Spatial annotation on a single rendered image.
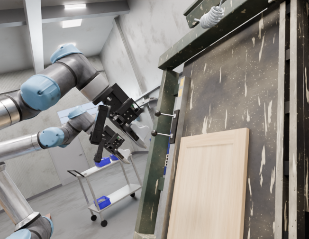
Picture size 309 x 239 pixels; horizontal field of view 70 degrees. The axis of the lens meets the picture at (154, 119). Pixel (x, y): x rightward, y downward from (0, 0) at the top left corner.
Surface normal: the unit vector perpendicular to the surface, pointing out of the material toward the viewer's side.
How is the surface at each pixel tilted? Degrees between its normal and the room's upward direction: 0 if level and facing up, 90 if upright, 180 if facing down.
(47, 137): 90
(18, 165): 90
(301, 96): 90
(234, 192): 56
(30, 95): 116
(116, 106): 99
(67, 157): 90
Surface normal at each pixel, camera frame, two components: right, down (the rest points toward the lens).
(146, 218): 0.47, -0.16
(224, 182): -0.87, -0.27
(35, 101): -0.36, 0.62
